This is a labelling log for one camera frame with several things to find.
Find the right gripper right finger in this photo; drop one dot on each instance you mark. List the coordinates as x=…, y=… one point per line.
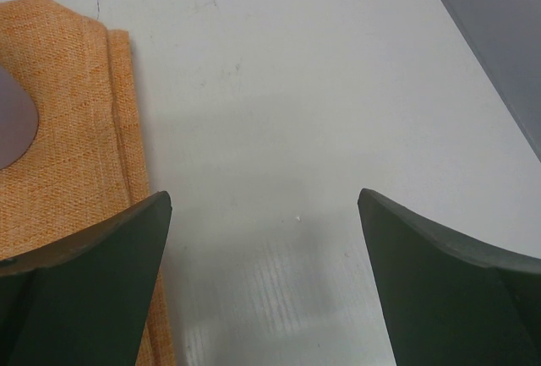
x=447, y=298

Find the lilac plastic cup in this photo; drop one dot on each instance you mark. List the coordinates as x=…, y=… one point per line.
x=19, y=119

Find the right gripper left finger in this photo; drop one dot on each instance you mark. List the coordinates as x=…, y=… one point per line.
x=84, y=299

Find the orange cloth napkin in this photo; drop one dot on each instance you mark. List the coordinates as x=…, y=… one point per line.
x=87, y=162

